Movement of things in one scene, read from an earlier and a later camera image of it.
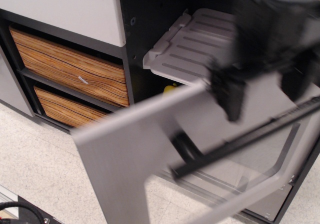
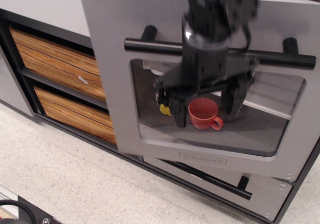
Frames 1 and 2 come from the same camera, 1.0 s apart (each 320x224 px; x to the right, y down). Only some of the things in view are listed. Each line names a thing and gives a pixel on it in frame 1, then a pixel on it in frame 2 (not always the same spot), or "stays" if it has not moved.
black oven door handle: [196, 156] -> [289, 57]
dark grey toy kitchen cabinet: [77, 55] stays
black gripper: [268, 36] -> [202, 69]
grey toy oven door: [180, 160] -> [256, 113]
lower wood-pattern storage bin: [67, 111] stays
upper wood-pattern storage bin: [71, 66] stays
